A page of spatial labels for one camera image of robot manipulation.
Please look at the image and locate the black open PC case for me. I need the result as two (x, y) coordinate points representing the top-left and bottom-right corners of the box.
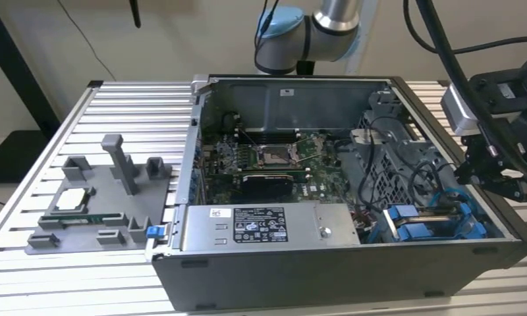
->
(146, 74), (527, 312)

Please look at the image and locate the curved black cable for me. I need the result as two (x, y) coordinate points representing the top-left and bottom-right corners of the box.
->
(402, 0), (527, 55)

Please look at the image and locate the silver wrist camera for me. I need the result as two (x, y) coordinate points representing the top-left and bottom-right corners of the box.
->
(441, 84), (485, 136)

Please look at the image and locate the hard disk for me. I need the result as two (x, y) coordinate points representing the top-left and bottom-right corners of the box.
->
(398, 223), (489, 244)
(386, 202), (485, 228)

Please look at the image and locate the red wire bundle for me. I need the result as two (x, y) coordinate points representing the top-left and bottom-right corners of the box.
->
(354, 210), (379, 232)

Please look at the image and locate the black arm joint cable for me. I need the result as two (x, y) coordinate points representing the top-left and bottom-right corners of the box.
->
(257, 0), (282, 43)

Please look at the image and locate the thick black cable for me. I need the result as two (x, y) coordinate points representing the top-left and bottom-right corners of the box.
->
(416, 0), (527, 174)

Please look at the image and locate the green motherboard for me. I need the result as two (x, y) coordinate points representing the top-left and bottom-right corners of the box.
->
(197, 131), (362, 205)

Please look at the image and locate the green RAM stick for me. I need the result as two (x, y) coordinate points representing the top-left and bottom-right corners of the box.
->
(48, 215), (120, 226)

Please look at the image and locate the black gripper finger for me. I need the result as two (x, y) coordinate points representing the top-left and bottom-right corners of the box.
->
(454, 159), (512, 186)
(504, 172), (527, 202)

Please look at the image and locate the grey parts rack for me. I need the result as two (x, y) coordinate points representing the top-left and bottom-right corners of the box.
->
(24, 134), (175, 256)

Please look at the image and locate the black graphics card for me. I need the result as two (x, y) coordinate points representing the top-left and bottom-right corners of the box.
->
(241, 174), (297, 197)

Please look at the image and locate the silver power supply unit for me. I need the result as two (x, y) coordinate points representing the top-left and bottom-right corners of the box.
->
(182, 203), (362, 250)

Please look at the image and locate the black slanted post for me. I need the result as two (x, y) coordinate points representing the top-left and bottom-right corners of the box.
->
(0, 0), (63, 139)

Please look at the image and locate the grey metal disk bay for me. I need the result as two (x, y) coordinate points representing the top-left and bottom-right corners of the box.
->
(338, 90), (518, 244)

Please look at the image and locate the CPU socket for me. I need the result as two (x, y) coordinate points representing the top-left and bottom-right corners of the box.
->
(254, 144), (298, 167)

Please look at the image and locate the black antenna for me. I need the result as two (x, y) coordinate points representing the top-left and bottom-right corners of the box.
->
(128, 0), (143, 30)

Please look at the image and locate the silver CPU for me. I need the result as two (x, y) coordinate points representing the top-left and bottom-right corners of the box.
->
(55, 189), (91, 211)

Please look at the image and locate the blue wire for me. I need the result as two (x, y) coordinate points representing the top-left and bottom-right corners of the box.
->
(429, 185), (473, 213)

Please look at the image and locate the thin black wall cable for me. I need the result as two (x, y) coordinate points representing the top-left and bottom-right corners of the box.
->
(55, 0), (119, 82)

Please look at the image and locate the long black wire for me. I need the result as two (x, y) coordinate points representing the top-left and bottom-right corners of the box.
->
(358, 117), (401, 203)

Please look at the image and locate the black flat base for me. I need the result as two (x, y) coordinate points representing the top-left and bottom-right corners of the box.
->
(0, 130), (51, 184)

